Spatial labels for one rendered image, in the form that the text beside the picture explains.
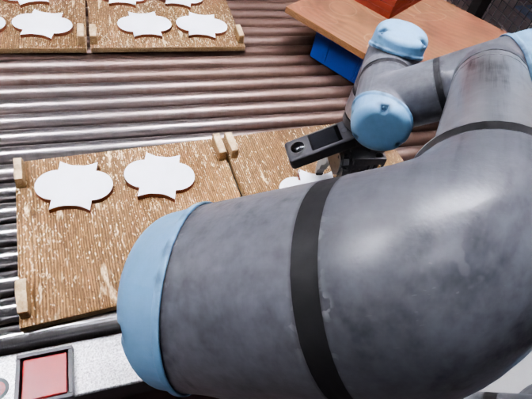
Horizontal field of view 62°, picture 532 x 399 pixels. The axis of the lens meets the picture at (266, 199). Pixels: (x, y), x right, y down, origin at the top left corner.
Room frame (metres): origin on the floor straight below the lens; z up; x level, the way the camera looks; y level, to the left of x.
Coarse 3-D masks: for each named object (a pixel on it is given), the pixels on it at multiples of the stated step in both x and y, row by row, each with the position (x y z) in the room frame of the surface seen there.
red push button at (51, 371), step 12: (24, 360) 0.17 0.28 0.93; (36, 360) 0.18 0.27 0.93; (48, 360) 0.18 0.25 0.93; (60, 360) 0.18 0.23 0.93; (24, 372) 0.16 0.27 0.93; (36, 372) 0.16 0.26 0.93; (48, 372) 0.16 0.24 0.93; (60, 372) 0.17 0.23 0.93; (24, 384) 0.14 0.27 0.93; (36, 384) 0.15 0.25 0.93; (48, 384) 0.15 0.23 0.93; (60, 384) 0.15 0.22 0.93; (24, 396) 0.13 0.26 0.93; (36, 396) 0.13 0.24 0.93; (48, 396) 0.13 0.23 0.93
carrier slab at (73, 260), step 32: (64, 160) 0.55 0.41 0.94; (96, 160) 0.57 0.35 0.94; (128, 160) 0.59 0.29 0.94; (192, 160) 0.64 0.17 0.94; (224, 160) 0.66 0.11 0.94; (32, 192) 0.45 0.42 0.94; (128, 192) 0.51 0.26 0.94; (192, 192) 0.55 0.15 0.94; (224, 192) 0.57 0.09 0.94; (32, 224) 0.39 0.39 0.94; (64, 224) 0.40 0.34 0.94; (96, 224) 0.42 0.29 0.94; (128, 224) 0.44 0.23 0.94; (32, 256) 0.33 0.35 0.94; (64, 256) 0.34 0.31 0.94; (96, 256) 0.36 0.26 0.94; (32, 288) 0.28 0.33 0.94; (64, 288) 0.29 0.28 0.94; (96, 288) 0.30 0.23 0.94; (32, 320) 0.23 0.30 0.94; (64, 320) 0.24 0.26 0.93
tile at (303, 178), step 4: (300, 172) 0.62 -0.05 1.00; (300, 176) 0.61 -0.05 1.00; (304, 176) 0.62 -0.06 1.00; (308, 176) 0.62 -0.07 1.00; (312, 176) 0.62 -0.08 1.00; (316, 176) 0.62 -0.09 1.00; (320, 176) 0.63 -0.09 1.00; (324, 176) 0.63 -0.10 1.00; (328, 176) 0.63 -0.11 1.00; (296, 180) 0.60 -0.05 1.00; (300, 180) 0.60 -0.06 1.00; (304, 180) 0.60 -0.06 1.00; (308, 180) 0.61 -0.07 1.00; (312, 180) 0.61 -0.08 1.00; (316, 180) 0.61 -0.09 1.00; (292, 184) 0.59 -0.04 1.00; (296, 184) 0.59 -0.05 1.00
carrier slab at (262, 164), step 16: (304, 128) 0.83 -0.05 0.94; (320, 128) 0.84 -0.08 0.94; (224, 144) 0.71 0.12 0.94; (240, 144) 0.72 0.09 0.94; (256, 144) 0.73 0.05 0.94; (272, 144) 0.75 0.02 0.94; (240, 160) 0.67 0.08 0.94; (256, 160) 0.68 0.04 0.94; (272, 160) 0.70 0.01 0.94; (288, 160) 0.71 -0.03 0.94; (400, 160) 0.81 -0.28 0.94; (240, 176) 0.63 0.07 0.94; (256, 176) 0.64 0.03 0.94; (272, 176) 0.65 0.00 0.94; (288, 176) 0.66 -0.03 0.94; (256, 192) 0.59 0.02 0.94
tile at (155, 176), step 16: (144, 160) 0.59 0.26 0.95; (160, 160) 0.60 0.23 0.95; (176, 160) 0.61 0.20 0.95; (128, 176) 0.54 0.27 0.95; (144, 176) 0.55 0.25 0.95; (160, 176) 0.56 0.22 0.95; (176, 176) 0.57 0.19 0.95; (192, 176) 0.58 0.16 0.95; (144, 192) 0.51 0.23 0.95; (160, 192) 0.52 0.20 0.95; (176, 192) 0.54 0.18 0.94
